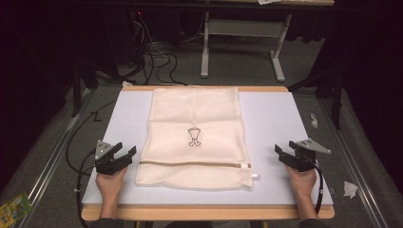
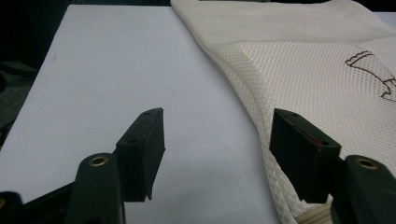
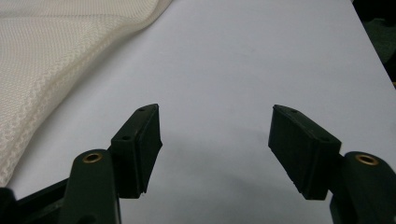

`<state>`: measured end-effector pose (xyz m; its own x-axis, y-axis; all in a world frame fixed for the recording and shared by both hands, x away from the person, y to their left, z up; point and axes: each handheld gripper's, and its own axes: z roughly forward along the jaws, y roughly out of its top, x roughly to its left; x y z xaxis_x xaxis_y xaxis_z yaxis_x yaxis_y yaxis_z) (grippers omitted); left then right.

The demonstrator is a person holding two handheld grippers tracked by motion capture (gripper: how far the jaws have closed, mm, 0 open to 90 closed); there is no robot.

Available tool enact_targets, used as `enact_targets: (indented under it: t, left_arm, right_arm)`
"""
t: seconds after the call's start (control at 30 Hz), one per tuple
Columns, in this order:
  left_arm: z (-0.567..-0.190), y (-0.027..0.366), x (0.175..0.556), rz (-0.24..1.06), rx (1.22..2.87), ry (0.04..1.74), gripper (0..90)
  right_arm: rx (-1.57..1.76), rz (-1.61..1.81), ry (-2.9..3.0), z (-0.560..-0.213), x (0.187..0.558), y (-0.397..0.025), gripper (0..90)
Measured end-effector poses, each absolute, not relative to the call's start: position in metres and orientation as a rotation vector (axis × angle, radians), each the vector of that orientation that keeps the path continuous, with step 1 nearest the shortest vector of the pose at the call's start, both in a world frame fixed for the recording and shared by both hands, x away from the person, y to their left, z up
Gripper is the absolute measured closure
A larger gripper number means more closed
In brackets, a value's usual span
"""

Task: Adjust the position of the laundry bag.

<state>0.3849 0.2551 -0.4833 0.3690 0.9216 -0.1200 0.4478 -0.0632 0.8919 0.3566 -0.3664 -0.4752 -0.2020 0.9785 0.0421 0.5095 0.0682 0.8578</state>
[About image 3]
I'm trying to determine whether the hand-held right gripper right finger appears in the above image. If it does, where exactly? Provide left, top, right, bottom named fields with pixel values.
left=267, top=104, right=346, bottom=201

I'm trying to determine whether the white mesh laundry bag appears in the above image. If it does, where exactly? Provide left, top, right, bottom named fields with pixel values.
left=0, top=0, right=173, bottom=189

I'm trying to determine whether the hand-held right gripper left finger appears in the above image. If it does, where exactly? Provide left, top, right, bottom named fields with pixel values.
left=107, top=103, right=163, bottom=200

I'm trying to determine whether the dark green object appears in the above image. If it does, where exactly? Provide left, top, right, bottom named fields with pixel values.
left=361, top=17, right=396, bottom=64

